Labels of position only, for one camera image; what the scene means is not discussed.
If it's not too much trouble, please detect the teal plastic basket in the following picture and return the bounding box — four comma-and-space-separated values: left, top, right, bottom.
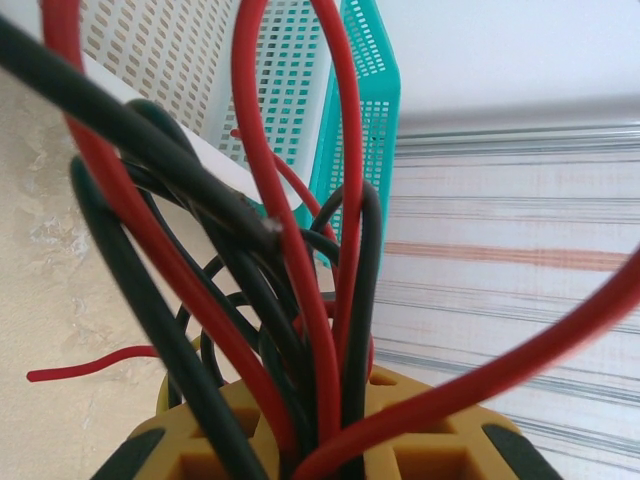
294, 0, 403, 281

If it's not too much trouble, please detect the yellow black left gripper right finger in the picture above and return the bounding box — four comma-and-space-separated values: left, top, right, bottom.
344, 364, 569, 480

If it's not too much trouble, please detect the black cable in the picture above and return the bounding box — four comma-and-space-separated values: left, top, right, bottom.
69, 154, 271, 480
309, 180, 385, 480
0, 14, 284, 256

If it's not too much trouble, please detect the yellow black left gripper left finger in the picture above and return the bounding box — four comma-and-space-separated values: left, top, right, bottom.
92, 329, 311, 480

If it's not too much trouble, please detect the white plastic basket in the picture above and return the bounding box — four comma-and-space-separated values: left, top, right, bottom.
74, 0, 346, 224

